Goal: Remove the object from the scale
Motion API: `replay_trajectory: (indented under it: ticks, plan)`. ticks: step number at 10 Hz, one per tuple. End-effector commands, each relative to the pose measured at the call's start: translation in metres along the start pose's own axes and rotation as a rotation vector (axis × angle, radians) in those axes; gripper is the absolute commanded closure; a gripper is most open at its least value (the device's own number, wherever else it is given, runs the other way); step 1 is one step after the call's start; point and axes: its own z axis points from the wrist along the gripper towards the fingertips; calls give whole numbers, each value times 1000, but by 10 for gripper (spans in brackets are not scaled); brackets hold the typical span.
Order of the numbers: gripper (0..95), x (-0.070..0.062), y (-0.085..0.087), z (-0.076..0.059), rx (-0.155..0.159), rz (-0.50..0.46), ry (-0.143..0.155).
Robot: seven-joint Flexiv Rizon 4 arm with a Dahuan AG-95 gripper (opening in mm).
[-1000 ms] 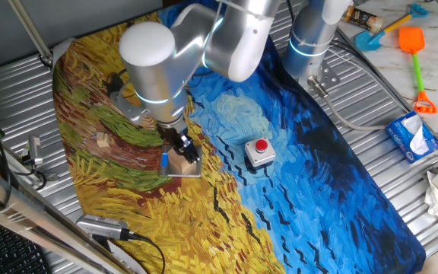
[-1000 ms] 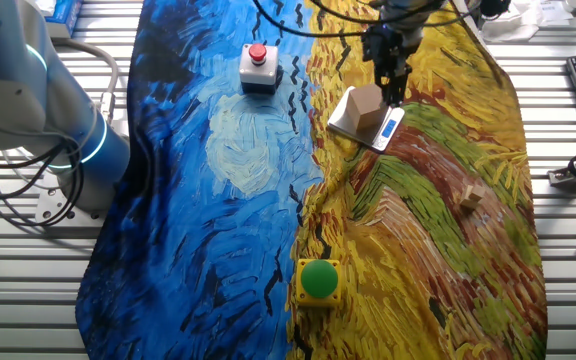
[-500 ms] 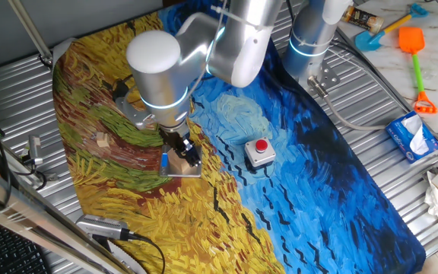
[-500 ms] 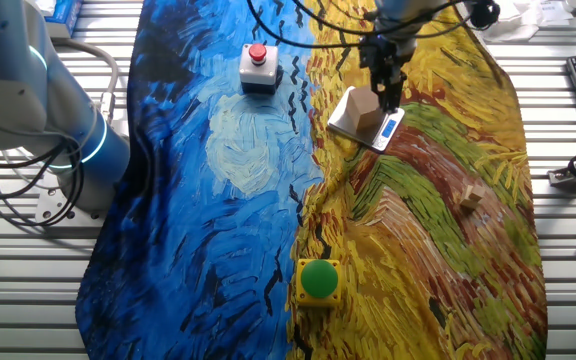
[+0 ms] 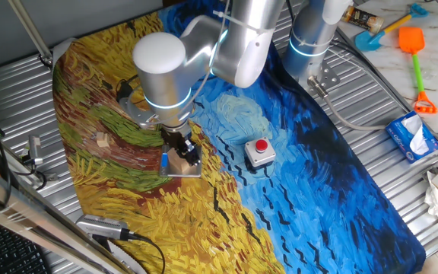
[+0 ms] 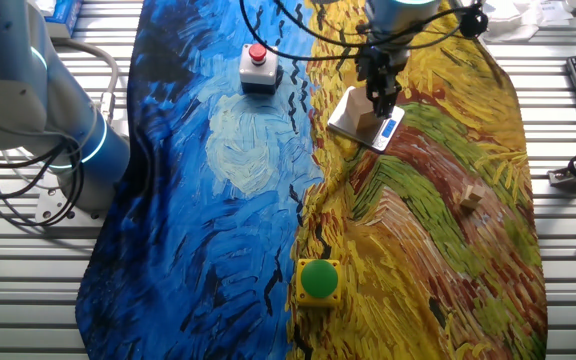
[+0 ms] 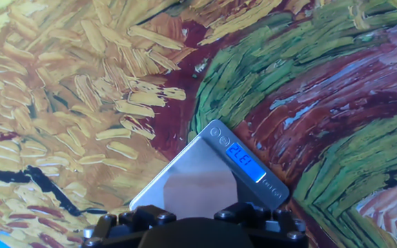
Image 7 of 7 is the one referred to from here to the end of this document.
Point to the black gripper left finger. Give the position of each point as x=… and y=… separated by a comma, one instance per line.
x=122, y=222

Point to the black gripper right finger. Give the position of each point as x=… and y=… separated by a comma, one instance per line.
x=274, y=225

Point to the silver digital pocket scale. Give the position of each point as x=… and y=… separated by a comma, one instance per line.
x=246, y=162

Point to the painted blue yellow cloth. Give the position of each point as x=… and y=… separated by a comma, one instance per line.
x=81, y=103

